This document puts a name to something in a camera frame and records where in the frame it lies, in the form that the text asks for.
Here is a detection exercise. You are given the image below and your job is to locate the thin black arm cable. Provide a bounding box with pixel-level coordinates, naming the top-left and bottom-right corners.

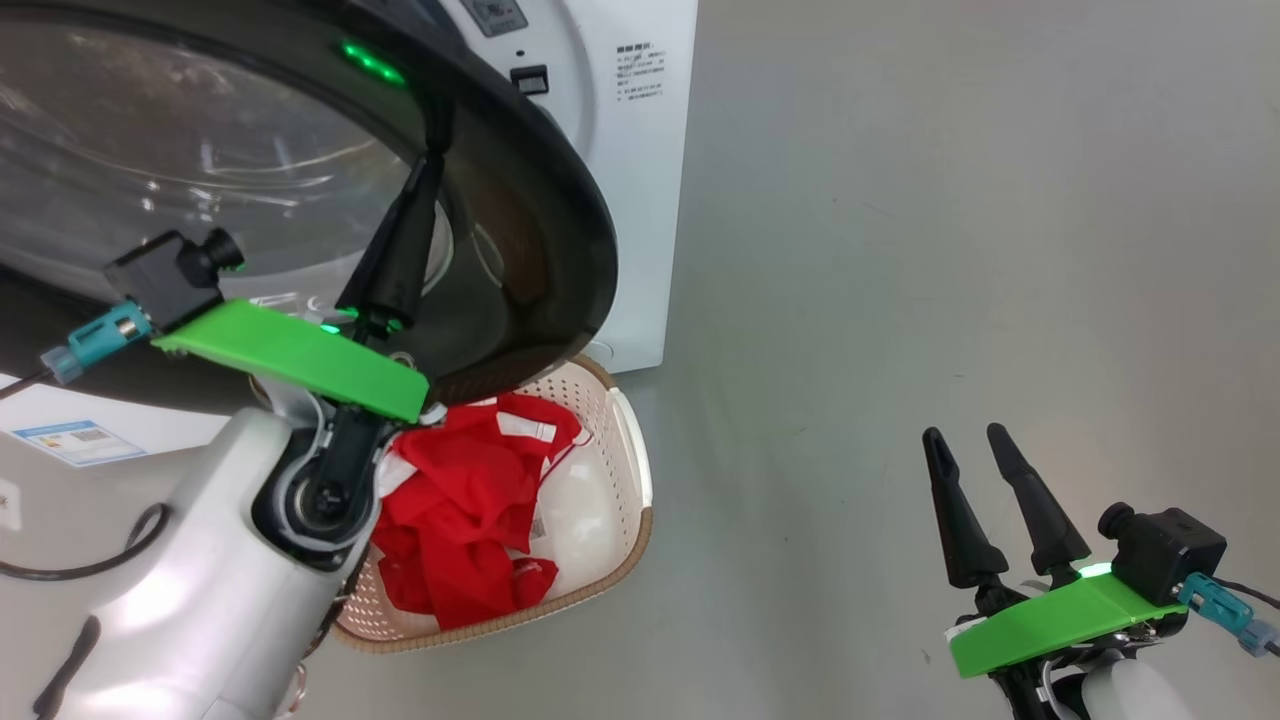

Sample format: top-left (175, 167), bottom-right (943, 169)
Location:
top-left (0, 503), bottom-right (171, 583)

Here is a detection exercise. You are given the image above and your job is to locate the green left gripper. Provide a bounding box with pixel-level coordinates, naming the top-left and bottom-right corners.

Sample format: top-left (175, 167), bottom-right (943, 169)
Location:
top-left (152, 150), bottom-right (448, 424)

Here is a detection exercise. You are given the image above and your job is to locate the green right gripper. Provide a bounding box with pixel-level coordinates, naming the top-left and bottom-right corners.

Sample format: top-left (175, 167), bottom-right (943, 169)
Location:
top-left (921, 423), bottom-right (1192, 720)

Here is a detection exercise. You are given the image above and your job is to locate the red garment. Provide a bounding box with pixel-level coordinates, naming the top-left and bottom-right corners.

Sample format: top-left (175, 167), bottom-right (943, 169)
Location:
top-left (372, 393), bottom-right (587, 632)

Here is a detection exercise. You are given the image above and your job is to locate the grey warning label sticker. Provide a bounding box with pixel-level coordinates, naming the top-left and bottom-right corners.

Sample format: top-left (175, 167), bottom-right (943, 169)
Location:
top-left (460, 0), bottom-right (529, 39)

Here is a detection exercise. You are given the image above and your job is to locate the black cable teal plug right gripper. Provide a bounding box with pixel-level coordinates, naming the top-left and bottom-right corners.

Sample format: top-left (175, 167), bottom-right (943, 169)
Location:
top-left (1178, 572), bottom-right (1280, 659)

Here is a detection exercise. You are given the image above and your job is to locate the black cable teal plug gripper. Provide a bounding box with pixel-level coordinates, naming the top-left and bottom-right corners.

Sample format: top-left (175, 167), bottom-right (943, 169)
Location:
top-left (0, 300), bottom-right (153, 401)
top-left (1178, 572), bottom-right (1280, 659)

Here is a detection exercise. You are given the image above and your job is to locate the blue energy label sticker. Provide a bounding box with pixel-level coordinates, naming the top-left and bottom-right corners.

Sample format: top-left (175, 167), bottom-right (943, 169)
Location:
top-left (12, 420), bottom-right (147, 469)

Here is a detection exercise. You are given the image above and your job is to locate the white front-load washing machine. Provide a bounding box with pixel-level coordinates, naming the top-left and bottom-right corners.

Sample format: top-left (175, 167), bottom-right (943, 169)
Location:
top-left (0, 0), bottom-right (700, 481)

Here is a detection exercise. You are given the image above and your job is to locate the black cable teal plug left gripper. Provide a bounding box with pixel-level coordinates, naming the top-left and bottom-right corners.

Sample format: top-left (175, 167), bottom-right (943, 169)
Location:
top-left (0, 300), bottom-right (153, 401)

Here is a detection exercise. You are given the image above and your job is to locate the black round glass washer door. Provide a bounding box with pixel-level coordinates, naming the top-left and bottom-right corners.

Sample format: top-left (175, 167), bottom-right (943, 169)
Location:
top-left (0, 0), bottom-right (619, 407)

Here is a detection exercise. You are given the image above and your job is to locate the cream perforated basket brown rim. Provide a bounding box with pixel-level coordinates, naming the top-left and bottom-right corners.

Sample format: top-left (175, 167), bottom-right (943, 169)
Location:
top-left (330, 355), bottom-right (655, 656)

